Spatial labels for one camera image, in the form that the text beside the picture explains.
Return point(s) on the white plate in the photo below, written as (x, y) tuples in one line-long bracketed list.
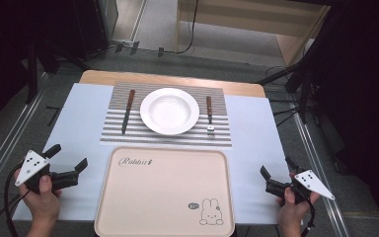
[(169, 112)]

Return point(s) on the metal floor rail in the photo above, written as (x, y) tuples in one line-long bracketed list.
[(6, 146), (316, 164)]

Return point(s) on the light wooden desk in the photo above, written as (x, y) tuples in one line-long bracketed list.
[(243, 24)]

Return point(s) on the striped placemat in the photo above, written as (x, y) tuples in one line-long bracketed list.
[(164, 140)]

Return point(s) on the beige tray with rabbit print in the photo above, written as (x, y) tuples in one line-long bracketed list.
[(164, 191)]

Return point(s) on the white table sheet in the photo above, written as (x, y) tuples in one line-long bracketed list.
[(79, 112)]

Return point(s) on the person's right hand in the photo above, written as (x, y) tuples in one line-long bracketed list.
[(291, 212)]

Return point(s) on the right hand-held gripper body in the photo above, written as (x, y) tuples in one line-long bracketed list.
[(311, 184)]

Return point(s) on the black metal stand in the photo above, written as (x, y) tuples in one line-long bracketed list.
[(32, 75), (304, 95)]

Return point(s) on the dark cabinet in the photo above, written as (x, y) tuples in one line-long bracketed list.
[(92, 26)]

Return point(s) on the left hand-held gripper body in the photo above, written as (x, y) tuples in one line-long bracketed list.
[(31, 166)]

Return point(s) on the person's left hand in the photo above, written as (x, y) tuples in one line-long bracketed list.
[(42, 205)]

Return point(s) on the black curtain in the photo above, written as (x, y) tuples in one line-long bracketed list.
[(368, 82), (0, 49)]

